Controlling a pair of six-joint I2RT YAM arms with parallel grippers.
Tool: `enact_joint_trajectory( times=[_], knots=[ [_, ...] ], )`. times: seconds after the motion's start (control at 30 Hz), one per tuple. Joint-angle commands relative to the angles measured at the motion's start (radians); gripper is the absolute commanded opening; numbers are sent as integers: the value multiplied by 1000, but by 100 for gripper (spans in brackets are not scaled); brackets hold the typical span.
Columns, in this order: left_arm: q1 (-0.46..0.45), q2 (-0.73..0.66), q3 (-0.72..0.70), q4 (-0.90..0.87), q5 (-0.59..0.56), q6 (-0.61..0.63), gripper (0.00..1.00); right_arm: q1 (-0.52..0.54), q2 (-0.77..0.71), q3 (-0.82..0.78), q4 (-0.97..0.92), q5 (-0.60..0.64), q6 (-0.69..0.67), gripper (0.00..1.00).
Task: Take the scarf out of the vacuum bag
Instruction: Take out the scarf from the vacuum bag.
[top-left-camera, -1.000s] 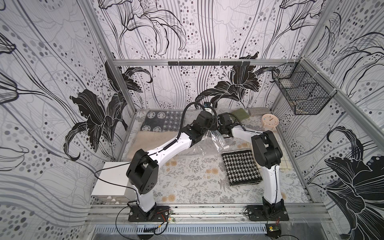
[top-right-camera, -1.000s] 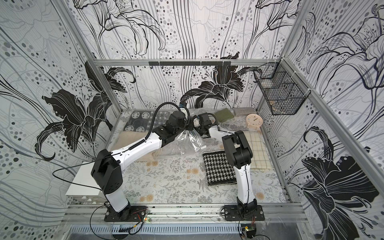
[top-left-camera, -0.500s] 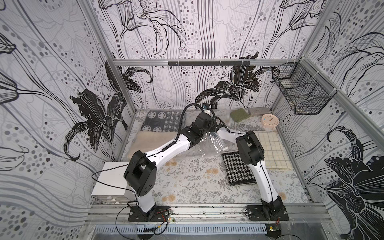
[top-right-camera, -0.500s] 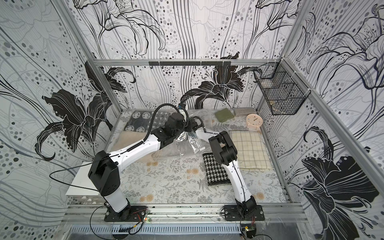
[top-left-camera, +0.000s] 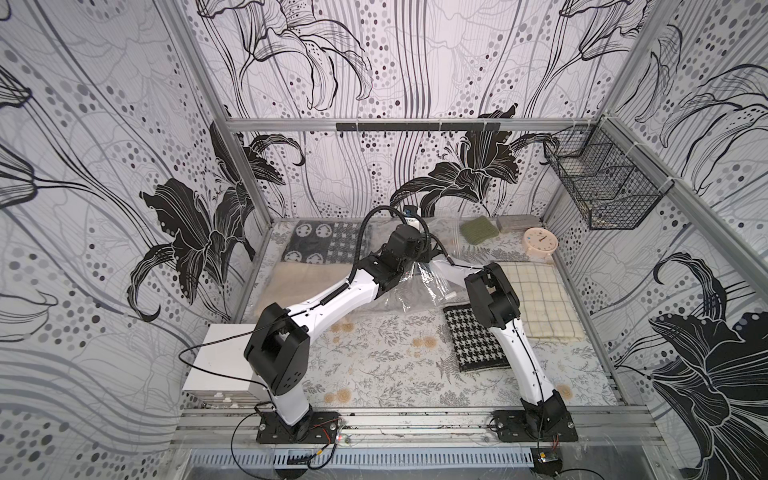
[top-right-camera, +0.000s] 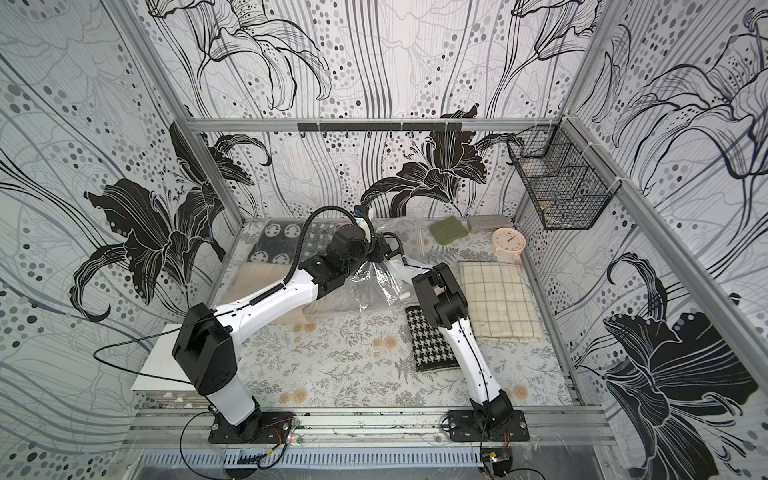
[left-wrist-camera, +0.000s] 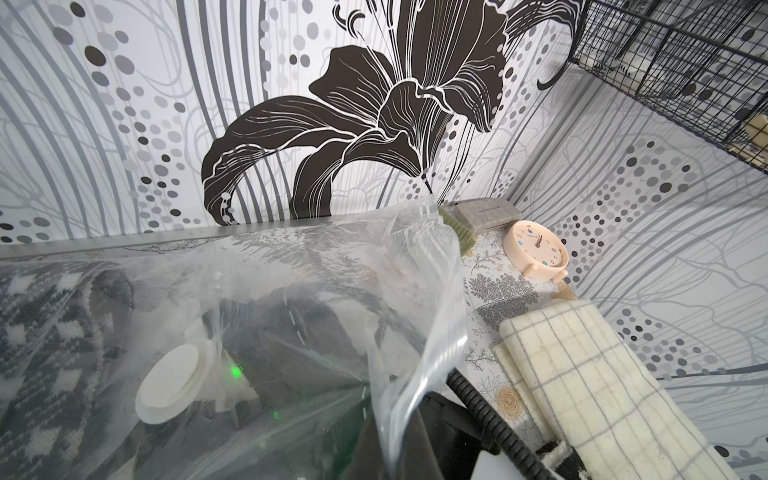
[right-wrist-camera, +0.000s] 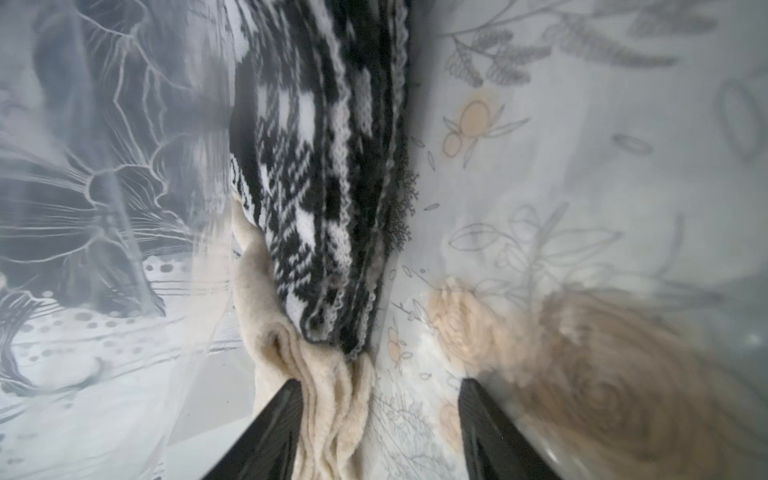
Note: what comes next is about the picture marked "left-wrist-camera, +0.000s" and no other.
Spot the green scarf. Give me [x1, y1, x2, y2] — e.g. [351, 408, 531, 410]
[438, 207, 476, 256]

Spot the clear plastic vacuum bag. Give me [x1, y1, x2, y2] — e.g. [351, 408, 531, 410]
[2, 202, 468, 479]

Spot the cream checked scarf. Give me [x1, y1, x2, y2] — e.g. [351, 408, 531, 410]
[499, 300, 737, 479]

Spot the black patterned cloth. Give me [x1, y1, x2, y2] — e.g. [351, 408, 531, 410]
[1, 261, 134, 479]

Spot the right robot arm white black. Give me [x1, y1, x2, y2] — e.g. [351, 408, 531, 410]
[340, 369, 591, 479]

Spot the grey sponge block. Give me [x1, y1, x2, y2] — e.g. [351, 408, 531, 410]
[452, 198, 522, 235]

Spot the pink round clock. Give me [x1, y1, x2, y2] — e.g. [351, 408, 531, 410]
[502, 220, 570, 283]

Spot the black wire basket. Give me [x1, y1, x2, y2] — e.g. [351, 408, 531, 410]
[572, 1, 767, 172]

